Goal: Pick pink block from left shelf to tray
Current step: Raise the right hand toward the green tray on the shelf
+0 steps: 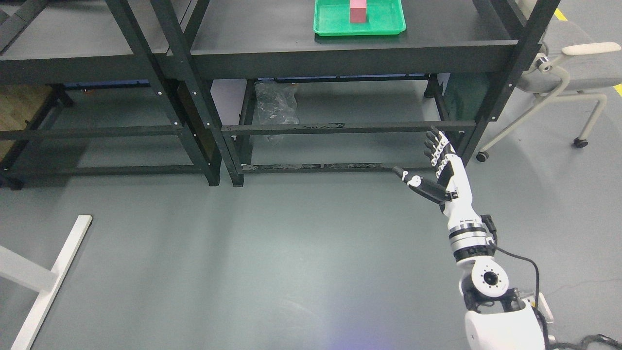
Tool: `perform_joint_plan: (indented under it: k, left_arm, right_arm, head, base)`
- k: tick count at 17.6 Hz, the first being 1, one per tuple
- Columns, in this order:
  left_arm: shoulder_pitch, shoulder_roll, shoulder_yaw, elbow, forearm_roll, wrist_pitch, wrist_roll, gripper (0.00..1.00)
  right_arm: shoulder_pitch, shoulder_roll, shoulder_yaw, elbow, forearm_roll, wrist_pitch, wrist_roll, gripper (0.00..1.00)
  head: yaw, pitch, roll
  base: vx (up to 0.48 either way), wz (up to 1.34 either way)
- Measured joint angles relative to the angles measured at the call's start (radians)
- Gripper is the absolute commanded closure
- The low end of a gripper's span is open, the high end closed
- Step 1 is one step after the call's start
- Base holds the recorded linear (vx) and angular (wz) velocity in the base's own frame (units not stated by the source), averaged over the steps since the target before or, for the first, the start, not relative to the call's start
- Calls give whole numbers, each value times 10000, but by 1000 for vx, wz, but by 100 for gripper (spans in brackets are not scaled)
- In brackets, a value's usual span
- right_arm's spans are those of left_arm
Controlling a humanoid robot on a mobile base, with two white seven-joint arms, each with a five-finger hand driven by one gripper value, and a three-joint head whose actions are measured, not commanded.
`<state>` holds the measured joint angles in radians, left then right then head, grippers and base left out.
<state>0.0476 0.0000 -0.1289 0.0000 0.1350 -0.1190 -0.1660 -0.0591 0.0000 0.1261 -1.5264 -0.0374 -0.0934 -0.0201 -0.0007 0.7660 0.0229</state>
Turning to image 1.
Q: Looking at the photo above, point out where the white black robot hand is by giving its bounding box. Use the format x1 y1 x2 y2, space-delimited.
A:
392 127 482 232

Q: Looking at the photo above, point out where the pink foam block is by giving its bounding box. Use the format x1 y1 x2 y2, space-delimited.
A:
349 0 367 23

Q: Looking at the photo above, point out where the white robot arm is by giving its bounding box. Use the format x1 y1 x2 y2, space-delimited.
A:
449 215 554 350

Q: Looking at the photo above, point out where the green plastic tray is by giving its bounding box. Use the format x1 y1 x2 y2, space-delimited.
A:
313 0 407 37

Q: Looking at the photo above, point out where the black right metal shelf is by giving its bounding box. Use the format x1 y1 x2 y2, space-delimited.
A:
151 0 558 188

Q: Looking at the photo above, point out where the black metal shelf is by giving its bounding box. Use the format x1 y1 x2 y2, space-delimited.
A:
151 0 558 188
1 0 225 190

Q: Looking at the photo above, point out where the black left metal shelf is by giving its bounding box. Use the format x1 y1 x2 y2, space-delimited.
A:
1 0 225 190

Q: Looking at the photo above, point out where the grey office chair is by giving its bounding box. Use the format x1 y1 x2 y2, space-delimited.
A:
476 20 621 162

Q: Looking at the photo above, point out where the clear plastic bag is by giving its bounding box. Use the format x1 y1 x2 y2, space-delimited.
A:
255 81 300 125

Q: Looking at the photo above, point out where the white table foot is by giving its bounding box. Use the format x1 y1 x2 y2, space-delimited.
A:
0 215 93 350

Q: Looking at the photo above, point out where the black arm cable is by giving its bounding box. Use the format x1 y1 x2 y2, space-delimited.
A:
493 245 622 350

